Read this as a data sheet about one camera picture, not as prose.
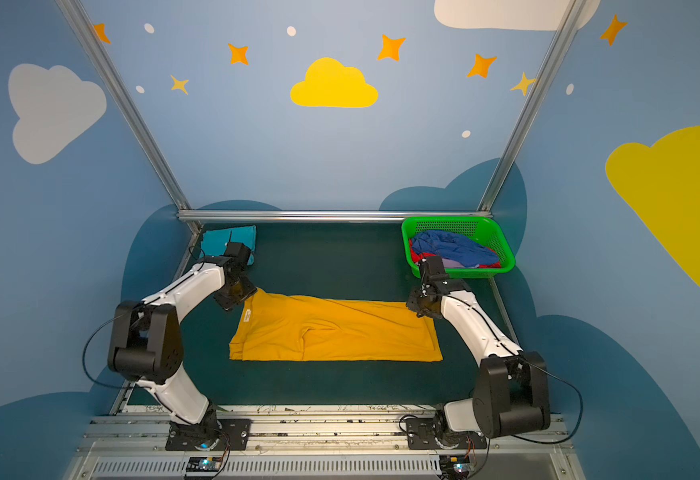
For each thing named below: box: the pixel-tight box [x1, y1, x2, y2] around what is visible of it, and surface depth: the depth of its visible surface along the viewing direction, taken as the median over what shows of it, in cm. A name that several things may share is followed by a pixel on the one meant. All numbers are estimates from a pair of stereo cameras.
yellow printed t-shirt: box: [229, 290, 443, 362], surface depth 94 cm
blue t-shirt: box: [411, 230, 499, 268], surface depth 107 cm
